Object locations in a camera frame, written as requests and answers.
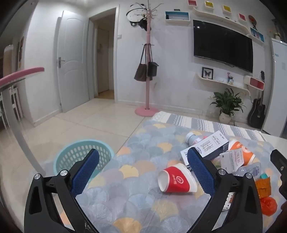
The striped grey rug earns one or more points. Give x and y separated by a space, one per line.
201 123

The small teal cap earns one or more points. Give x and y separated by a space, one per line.
263 176

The pink-topped white table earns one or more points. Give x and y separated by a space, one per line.
22 72

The red table tennis paddle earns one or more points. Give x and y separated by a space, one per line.
252 19

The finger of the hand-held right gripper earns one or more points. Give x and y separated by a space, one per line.
280 163

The small colourful figurine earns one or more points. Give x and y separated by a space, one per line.
230 79

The red and white wall cabinet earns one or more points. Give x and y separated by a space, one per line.
255 83

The white door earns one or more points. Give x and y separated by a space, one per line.
71 56

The black hat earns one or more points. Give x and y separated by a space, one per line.
142 24

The blue and white carton box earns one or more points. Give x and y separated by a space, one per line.
213 143

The fan-patterned grey tablecloth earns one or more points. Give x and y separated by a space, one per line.
134 161

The framed wall picture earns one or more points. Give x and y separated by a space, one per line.
20 52

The black acoustic guitar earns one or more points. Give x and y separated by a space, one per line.
256 112

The small yellow wall box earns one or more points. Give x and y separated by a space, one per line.
226 8
209 4

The pink coat rack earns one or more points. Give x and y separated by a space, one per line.
147 67

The black handbag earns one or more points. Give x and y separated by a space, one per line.
152 69

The curved white low wall shelf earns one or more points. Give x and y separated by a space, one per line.
215 82

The red paper cup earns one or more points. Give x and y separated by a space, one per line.
177 179

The orange plastic bag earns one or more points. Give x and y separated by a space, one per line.
268 206

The teal plastic laundry basket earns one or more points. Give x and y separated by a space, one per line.
67 156

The potted green plant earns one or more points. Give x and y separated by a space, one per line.
227 103

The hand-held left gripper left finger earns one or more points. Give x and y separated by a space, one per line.
86 170

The curved white long wall shelf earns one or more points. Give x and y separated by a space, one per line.
219 17

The blue box wall shelf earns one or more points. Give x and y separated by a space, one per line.
256 34

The brown tote bag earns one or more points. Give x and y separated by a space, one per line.
140 72

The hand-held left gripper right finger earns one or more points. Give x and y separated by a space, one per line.
201 172

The orange snack packet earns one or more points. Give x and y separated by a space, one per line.
263 187

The small red wall box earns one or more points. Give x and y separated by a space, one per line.
192 3
242 16

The white refrigerator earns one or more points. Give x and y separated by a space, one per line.
277 89

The round wall clock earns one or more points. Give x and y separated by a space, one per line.
133 14

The wall-mounted television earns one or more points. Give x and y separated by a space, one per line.
222 42

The white chair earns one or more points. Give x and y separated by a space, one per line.
13 100

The grey bottle with white cap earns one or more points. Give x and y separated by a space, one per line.
192 137

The orange paper cup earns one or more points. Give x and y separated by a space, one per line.
235 145

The framed butterfly picture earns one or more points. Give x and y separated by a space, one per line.
207 73

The blue and white cube shelf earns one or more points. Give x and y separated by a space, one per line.
177 16

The small white drink carton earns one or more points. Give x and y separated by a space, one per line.
231 160

